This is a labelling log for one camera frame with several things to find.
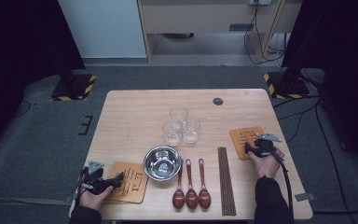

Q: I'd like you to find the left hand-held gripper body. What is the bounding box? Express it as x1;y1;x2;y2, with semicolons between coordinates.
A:
80;160;106;196

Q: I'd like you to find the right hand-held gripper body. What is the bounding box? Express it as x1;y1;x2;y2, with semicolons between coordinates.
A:
253;133;282;158

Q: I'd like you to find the wooden coaster with cutouts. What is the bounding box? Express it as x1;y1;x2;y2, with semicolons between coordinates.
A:
106;161;149;204
103;196;126;205
228;125;265;161

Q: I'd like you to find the row of dark chopsticks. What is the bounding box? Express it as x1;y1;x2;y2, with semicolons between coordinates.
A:
217;147;238;217

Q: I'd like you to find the stainless steel bowl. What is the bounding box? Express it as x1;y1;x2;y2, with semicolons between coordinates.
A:
143;145;183;182

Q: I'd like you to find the clear drinking glass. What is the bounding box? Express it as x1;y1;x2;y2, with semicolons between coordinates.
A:
169;106;189;129
182;118;201;144
162;119;184;147

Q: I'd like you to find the reddish brown wooden spoon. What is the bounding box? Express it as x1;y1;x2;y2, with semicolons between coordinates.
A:
185;159;200;210
198;158;213;210
172;159;186;210

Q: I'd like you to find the person's right hand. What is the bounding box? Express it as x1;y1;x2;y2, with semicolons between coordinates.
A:
248;147;285;179

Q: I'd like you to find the person's left hand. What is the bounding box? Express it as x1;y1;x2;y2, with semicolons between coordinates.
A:
79;186;115;212

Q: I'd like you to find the black floor tape mark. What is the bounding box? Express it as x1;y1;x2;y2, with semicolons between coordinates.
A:
77;115;94;136

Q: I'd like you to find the black stand yellow striped base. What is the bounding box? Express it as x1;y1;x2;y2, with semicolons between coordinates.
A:
50;69;97;102
263;70;311;100

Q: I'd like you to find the grey desk label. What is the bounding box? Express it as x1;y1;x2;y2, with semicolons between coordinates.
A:
228;22;255;32

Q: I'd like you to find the dark curtain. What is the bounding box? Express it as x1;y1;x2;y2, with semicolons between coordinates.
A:
281;0;358;175
0;0;87;157

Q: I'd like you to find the light wooden desk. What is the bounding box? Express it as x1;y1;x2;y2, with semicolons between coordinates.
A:
137;0;302;63

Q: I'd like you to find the white power strip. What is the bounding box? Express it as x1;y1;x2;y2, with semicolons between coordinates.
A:
249;0;273;7

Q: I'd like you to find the white cabinet panel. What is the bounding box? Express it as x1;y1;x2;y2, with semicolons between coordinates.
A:
58;0;147;59

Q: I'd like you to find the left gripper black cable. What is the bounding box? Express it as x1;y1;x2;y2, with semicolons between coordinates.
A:
74;169;87;206

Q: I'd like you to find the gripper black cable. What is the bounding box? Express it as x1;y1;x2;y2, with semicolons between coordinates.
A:
268;145;295;217
74;169;87;206

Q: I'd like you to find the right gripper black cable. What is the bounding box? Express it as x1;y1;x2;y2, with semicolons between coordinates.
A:
268;145;295;217

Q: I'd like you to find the black floor cable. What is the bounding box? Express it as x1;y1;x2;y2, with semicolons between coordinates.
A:
314;104;357;224
272;95;321;109
13;100;33;118
278;104;320;144

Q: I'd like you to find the white cables bundle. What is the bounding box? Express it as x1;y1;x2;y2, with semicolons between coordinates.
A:
267;32;288;68

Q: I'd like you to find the black hanging power cable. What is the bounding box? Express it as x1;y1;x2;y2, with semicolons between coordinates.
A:
243;3;285;66

